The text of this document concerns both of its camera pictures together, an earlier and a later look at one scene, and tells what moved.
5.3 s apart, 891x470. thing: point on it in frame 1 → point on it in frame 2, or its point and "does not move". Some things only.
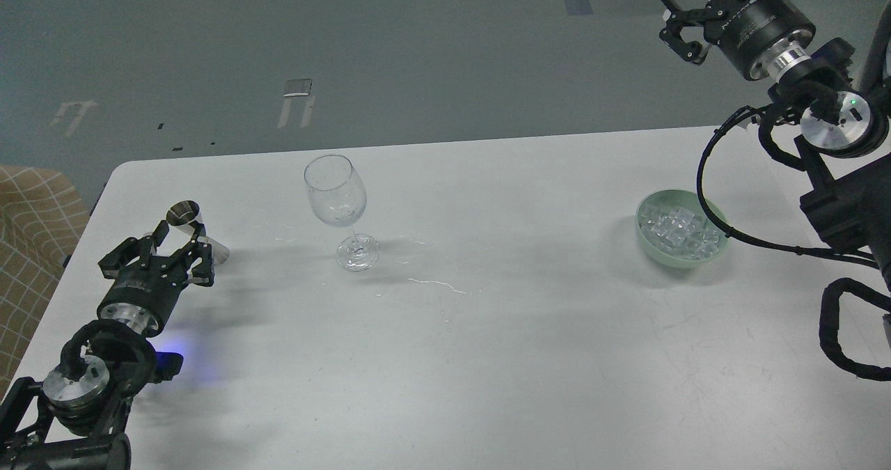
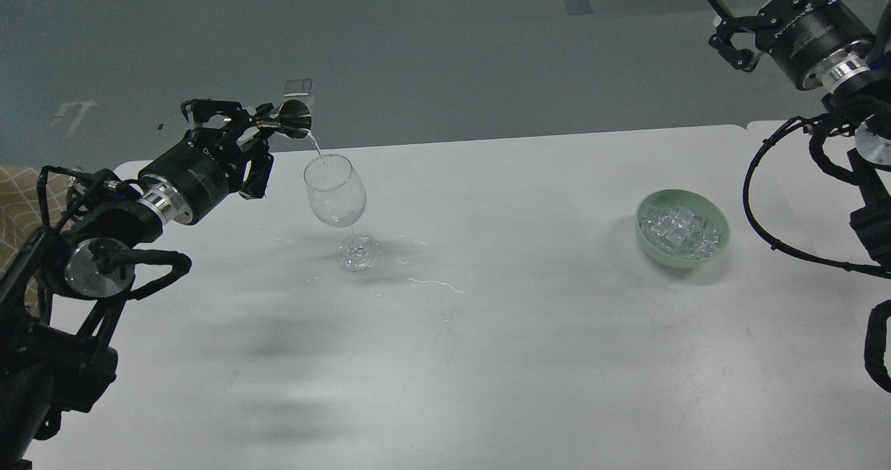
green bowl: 673,230 does not move
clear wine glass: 337,196 does not move
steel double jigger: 184,214 → 294,120
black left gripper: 143,295 → 207,160
